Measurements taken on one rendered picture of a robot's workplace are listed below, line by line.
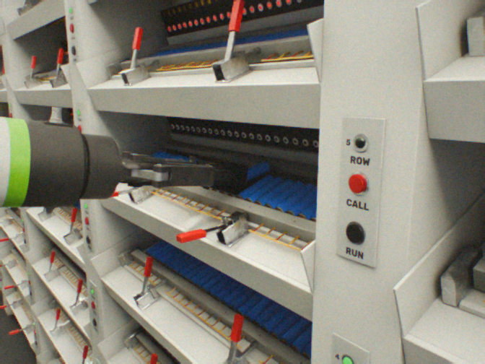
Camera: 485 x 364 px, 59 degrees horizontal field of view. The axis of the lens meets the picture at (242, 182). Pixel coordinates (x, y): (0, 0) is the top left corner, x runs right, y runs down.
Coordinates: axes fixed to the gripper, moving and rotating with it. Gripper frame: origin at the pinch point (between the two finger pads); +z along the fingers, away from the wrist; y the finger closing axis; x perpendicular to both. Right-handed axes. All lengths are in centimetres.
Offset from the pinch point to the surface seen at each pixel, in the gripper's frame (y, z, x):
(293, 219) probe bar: -15.0, 0.2, 3.3
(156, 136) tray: 37.3, 8.2, -3.2
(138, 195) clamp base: 18.4, -3.7, 6.7
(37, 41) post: 108, -2, -28
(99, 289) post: 38.0, -1.1, 31.5
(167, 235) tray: 8.2, -3.0, 11.2
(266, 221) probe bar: -11.1, -0.3, 4.4
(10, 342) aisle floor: 150, 5, 99
